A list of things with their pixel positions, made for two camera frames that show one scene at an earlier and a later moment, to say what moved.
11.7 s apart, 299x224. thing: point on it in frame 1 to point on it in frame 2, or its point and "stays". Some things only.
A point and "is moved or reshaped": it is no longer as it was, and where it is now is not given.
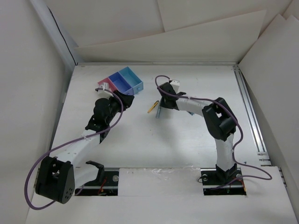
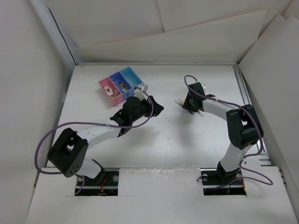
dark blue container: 120,84 stays
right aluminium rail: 259,144 stays
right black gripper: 163,103 to 187,104
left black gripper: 126,100 to 157,108
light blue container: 137,84 stays
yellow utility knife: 153,106 is moved or reshaped
